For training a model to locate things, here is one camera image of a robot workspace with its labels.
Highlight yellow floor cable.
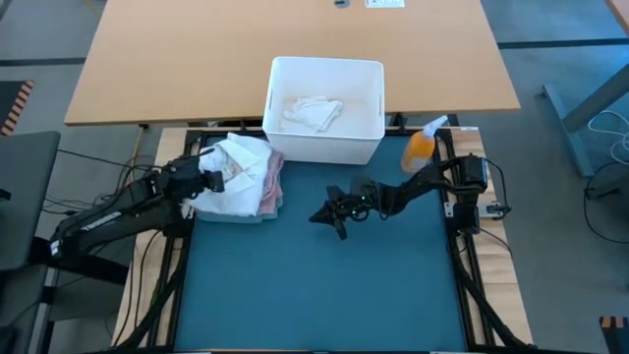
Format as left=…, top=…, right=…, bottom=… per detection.
left=128, top=125, right=147, bottom=171

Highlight grey desk leg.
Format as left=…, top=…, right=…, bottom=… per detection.
left=542, top=62, right=629, bottom=178

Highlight pink garment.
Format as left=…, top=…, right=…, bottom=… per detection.
left=256, top=149, right=286, bottom=218

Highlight black aluminium table frame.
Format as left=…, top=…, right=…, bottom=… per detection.
left=97, top=126, right=556, bottom=354

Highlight tan wooden desk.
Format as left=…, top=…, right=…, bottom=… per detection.
left=63, top=0, right=522, bottom=127

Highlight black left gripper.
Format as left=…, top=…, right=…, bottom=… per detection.
left=159, top=152, right=226, bottom=203

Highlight white plastic laundry bin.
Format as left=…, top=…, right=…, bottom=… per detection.
left=261, top=55, right=386, bottom=166

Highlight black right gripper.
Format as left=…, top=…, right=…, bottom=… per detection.
left=308, top=180, right=395, bottom=242

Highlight light blue denim jeans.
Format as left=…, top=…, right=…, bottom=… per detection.
left=195, top=208, right=284, bottom=226

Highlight large white cloth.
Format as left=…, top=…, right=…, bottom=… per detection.
left=186, top=132, right=274, bottom=218

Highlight orange spray bottle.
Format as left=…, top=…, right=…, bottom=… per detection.
left=400, top=115, right=449, bottom=176

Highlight hazard striped black box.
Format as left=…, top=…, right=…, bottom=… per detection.
left=598, top=315, right=629, bottom=354

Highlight white floor cable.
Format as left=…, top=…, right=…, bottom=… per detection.
left=587, top=109, right=629, bottom=166

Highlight small white cloth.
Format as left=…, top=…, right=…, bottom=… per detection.
left=281, top=95, right=344, bottom=135

